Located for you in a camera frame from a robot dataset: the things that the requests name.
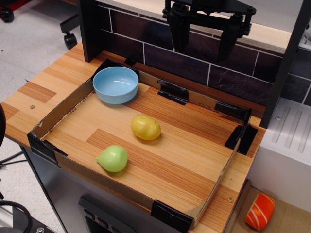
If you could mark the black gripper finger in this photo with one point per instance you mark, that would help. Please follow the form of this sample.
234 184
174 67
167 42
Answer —
180 28
231 32

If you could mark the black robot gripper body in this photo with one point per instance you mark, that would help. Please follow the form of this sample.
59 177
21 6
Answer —
216 14

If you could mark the green plastic pear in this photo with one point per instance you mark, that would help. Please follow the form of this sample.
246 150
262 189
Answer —
113 159

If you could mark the light blue bowl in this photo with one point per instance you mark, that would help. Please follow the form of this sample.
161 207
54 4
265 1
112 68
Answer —
116 85

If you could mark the black office chair base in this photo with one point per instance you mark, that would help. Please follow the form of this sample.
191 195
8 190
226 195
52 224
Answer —
66 26

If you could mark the yellow plastic potato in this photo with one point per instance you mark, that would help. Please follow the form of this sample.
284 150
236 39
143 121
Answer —
145 127

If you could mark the white ribbed plastic box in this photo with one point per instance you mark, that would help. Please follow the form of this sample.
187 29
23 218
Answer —
282 166

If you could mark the black caster wheel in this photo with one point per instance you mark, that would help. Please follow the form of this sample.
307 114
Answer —
6 14

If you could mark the orange salmon sushi toy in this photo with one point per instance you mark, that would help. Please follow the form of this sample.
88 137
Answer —
260 211

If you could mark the dark upright post right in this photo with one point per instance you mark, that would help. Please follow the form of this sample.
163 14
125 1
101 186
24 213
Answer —
302 21

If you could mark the dark upright post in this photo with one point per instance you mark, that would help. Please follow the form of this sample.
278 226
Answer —
302 21
93 18

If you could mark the dark upright post left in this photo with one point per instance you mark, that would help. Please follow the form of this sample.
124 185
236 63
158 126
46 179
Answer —
93 18

